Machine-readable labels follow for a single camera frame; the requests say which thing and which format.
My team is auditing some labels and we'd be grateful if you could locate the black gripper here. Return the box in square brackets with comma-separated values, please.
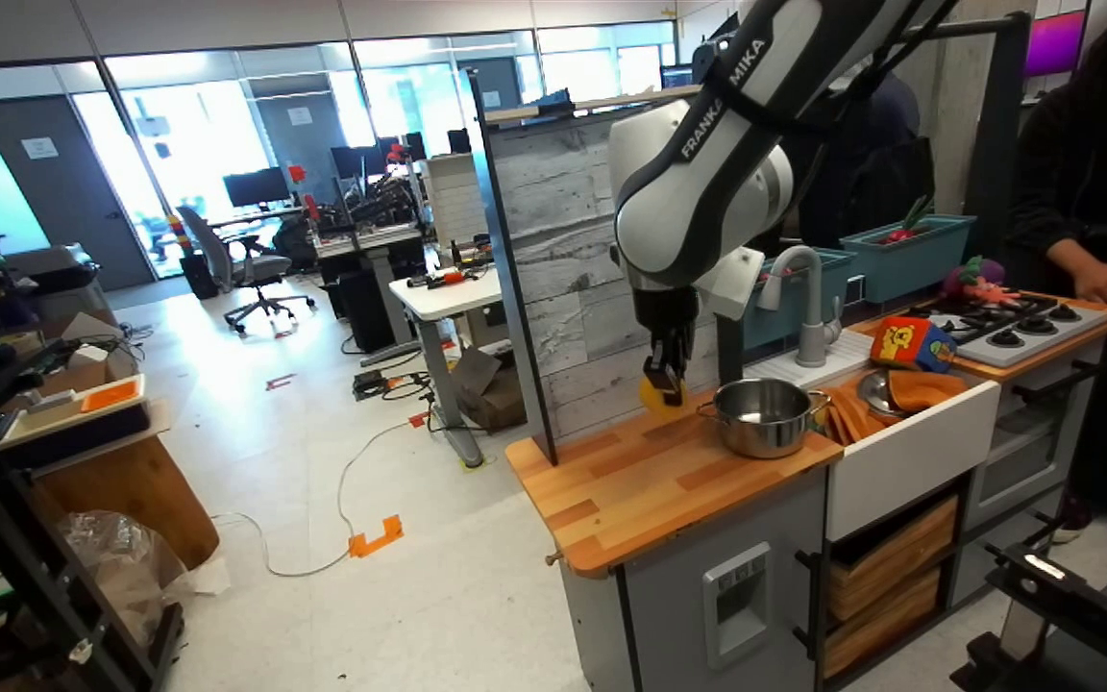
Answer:
[634, 280, 700, 409]

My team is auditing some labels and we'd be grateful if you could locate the yellow lemon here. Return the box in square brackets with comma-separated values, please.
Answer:
[638, 369, 689, 416]

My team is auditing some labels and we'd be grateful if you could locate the stainless steel pot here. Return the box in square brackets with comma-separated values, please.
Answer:
[709, 376, 820, 462]

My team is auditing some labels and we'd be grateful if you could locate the small teal planter box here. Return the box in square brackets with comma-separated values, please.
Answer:
[741, 245, 858, 357]

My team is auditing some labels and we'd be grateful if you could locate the grey toy faucet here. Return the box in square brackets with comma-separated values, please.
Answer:
[759, 241, 846, 372]

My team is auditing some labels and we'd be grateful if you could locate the black bag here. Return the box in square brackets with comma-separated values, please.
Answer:
[450, 342, 532, 437]

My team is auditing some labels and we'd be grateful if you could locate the small steel bowl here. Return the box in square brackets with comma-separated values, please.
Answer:
[858, 369, 894, 418]

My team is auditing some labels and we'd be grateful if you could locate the white office desk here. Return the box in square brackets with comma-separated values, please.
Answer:
[383, 260, 506, 474]

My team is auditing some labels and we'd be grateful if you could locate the colourful snack box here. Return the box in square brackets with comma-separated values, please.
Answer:
[870, 313, 937, 376]

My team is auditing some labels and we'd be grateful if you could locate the white toy sink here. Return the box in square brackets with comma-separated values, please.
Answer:
[741, 322, 1007, 545]

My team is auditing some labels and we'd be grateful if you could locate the large teal planter box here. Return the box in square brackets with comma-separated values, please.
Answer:
[839, 209, 980, 309]

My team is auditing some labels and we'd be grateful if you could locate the red radish toy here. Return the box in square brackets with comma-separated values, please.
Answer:
[879, 196, 933, 250]

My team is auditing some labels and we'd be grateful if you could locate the person in dark jacket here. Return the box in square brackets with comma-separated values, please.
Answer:
[794, 70, 937, 255]

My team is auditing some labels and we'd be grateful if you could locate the purple eggplant plush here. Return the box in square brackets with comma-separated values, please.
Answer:
[953, 255, 1010, 292]

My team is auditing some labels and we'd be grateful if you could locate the dark office desk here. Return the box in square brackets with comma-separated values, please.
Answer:
[308, 216, 436, 357]

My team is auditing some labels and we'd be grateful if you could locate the pink plush toy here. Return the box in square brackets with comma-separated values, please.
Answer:
[962, 280, 1022, 314]

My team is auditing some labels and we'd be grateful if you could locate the black toy stove top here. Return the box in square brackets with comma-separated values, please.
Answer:
[929, 289, 1107, 372]

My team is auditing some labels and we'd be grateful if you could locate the black office chair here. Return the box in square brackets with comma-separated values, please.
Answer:
[173, 205, 320, 340]

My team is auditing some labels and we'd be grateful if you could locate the person in black clothes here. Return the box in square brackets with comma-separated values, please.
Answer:
[1007, 0, 1107, 530]

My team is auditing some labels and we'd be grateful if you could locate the black computer monitor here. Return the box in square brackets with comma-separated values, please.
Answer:
[220, 166, 295, 210]

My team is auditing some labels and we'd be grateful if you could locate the black stand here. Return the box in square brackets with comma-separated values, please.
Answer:
[948, 533, 1107, 692]

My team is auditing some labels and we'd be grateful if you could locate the purple screen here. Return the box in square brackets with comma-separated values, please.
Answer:
[1022, 9, 1092, 81]

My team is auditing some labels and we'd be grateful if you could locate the cardboard box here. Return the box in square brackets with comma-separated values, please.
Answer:
[27, 432, 224, 574]

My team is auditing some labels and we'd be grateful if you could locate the clear plastic bag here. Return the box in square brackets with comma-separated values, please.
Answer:
[56, 508, 231, 646]

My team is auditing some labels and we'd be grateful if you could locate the orange floor bracket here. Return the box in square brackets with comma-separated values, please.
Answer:
[346, 512, 409, 560]

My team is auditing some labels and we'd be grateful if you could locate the white floor cable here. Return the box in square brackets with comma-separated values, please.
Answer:
[220, 409, 436, 583]

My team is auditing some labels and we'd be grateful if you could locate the black window frame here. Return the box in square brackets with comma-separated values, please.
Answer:
[711, 13, 1037, 387]

